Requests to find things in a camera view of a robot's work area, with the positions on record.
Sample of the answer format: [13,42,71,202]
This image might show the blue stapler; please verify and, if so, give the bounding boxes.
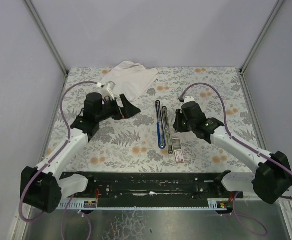
[155,100,166,149]

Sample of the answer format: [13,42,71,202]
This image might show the beige stapler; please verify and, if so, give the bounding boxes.
[162,106,173,155]

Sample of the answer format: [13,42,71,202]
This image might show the red and white staple box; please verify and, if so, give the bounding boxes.
[172,137,184,164]

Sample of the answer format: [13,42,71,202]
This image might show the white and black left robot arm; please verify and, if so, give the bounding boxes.
[20,92,141,213]

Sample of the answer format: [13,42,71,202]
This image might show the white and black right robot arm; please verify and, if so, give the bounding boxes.
[173,101,292,204]

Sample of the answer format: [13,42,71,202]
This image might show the white folded cloth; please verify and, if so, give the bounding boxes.
[101,61,158,102]

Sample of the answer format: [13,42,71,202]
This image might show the floral patterned table mat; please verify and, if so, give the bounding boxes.
[41,66,267,174]

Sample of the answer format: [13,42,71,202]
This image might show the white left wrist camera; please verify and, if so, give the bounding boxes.
[97,81,115,101]

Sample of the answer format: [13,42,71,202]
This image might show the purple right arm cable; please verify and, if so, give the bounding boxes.
[179,82,292,237]

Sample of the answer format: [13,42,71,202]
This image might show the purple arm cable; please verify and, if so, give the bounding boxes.
[179,82,292,237]
[18,81,104,223]

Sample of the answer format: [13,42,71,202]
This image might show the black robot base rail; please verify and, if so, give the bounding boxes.
[74,172,235,208]

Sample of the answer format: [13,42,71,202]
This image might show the white slotted cable duct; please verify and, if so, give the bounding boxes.
[56,198,227,212]

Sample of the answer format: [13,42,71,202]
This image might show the right aluminium frame post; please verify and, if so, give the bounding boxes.
[239,0,286,75]

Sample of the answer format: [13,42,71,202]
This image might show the aluminium frame post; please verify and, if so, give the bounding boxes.
[23,0,69,76]
[239,0,286,75]

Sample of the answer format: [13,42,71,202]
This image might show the left aluminium frame post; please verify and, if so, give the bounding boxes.
[23,0,69,76]

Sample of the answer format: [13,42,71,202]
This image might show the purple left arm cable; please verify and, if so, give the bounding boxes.
[18,81,104,223]

